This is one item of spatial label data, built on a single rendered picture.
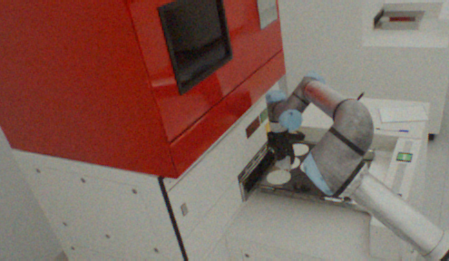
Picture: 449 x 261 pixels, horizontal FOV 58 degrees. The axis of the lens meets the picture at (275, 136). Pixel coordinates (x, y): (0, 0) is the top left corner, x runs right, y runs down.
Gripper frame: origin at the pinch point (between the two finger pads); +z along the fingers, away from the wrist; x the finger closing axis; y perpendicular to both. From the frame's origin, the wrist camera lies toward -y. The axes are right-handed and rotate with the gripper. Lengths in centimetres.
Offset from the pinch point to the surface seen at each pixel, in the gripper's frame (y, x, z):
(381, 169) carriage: -27.8, 25.7, 3.3
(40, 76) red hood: 70, -19, -61
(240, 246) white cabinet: 33.8, 9.2, 13.7
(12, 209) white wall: 100, -131, 35
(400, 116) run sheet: -56, 14, -5
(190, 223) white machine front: 50, 10, -9
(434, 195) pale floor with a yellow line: -126, -4, 91
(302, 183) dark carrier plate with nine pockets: 2.1, 10.5, 1.4
